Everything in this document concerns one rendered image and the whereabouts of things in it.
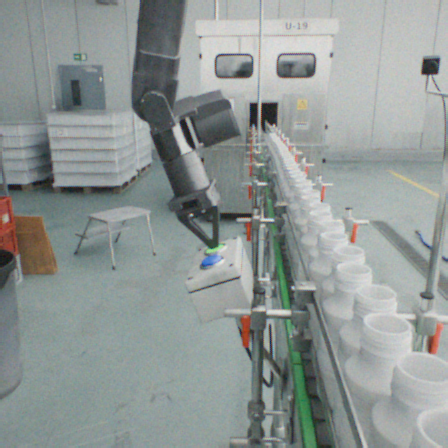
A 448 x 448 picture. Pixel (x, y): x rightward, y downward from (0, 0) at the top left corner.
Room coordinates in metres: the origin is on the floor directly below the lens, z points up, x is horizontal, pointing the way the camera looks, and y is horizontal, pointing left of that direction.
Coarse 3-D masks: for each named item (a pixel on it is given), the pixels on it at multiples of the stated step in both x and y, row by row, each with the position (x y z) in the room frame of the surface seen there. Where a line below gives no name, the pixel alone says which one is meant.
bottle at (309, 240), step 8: (312, 216) 0.66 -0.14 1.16; (320, 216) 0.65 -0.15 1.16; (328, 216) 0.66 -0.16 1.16; (312, 224) 0.66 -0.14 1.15; (312, 232) 0.66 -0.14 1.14; (304, 240) 0.66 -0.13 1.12; (312, 240) 0.65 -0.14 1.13; (304, 248) 0.66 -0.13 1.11; (304, 256) 0.66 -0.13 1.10; (304, 280) 0.65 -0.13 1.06
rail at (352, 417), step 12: (276, 180) 1.30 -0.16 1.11; (288, 216) 0.85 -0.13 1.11; (288, 252) 0.82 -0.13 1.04; (300, 252) 0.63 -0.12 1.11; (312, 300) 0.48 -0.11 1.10; (324, 324) 0.41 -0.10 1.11; (324, 336) 0.39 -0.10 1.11; (312, 348) 0.47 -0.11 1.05; (312, 360) 0.46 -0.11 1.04; (336, 360) 0.34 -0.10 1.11; (336, 372) 0.33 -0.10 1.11; (324, 396) 0.38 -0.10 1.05; (348, 396) 0.29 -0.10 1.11; (324, 408) 0.37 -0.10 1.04; (348, 408) 0.28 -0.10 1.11; (348, 420) 0.28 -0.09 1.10; (360, 432) 0.25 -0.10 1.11; (336, 444) 0.31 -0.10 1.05; (360, 444) 0.24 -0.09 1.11
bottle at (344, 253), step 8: (336, 248) 0.50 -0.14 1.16; (344, 248) 0.51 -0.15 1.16; (352, 248) 0.51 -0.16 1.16; (360, 248) 0.50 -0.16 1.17; (336, 256) 0.49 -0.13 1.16; (344, 256) 0.48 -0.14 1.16; (352, 256) 0.48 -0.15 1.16; (360, 256) 0.48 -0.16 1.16; (336, 264) 0.49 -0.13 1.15; (336, 272) 0.48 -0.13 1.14; (328, 280) 0.49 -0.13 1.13; (328, 288) 0.48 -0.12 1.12; (320, 296) 0.50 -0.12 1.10; (328, 296) 0.48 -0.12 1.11; (320, 304) 0.49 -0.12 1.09; (320, 328) 0.49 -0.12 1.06
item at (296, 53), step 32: (224, 32) 4.72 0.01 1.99; (256, 32) 4.70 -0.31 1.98; (288, 32) 4.68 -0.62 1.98; (320, 32) 4.66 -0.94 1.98; (224, 64) 4.75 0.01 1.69; (256, 64) 4.73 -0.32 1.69; (288, 64) 4.71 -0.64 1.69; (320, 64) 4.69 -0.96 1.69; (256, 96) 4.75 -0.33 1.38; (288, 96) 4.71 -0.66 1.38; (320, 96) 4.69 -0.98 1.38; (288, 128) 4.71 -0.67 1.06; (320, 128) 4.69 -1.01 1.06; (224, 160) 4.75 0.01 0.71; (320, 160) 4.69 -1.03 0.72; (224, 192) 4.75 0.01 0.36
